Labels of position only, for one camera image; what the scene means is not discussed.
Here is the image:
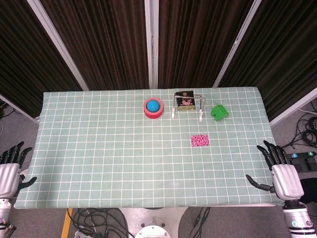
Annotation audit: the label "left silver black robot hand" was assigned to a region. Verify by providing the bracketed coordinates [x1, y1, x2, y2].
[0, 141, 38, 199]

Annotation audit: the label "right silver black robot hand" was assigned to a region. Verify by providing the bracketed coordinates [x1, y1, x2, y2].
[246, 140, 305, 202]

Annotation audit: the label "pink patterned packet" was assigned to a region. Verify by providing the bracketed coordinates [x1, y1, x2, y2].
[190, 134, 211, 147]

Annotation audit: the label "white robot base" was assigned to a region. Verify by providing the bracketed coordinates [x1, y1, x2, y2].
[118, 207, 189, 238]

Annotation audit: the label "black foot pedal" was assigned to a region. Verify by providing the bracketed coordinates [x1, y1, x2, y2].
[289, 158, 317, 173]

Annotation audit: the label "black cloth bundle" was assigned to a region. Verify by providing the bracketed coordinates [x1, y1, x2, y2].
[299, 177, 317, 206]

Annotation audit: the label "yellow floor tape strip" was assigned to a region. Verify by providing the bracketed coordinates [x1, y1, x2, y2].
[60, 208, 74, 238]

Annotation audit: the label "green plastic toy block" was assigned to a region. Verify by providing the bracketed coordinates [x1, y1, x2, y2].
[210, 104, 229, 121]

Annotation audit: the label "green white grid tablecloth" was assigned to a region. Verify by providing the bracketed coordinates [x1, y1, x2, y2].
[13, 86, 289, 209]

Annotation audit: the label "dark brown curtain panel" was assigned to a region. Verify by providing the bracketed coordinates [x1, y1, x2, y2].
[41, 0, 149, 90]
[0, 0, 84, 119]
[158, 0, 255, 89]
[219, 0, 317, 119]

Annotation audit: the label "red tape roll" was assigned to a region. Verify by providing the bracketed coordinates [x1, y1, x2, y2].
[143, 97, 164, 120]

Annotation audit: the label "blue ball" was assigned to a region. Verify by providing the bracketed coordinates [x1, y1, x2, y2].
[146, 99, 161, 113]

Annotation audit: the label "tangled black cables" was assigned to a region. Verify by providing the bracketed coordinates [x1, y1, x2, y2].
[278, 101, 317, 149]

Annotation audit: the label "black inline switch cable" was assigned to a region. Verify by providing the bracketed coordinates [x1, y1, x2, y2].
[192, 207, 211, 238]

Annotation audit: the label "black cable bundle under table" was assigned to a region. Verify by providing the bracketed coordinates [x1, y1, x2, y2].
[71, 207, 129, 238]

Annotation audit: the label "white partition frame post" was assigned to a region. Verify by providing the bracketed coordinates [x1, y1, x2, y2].
[26, 0, 89, 91]
[145, 0, 159, 89]
[212, 0, 263, 88]

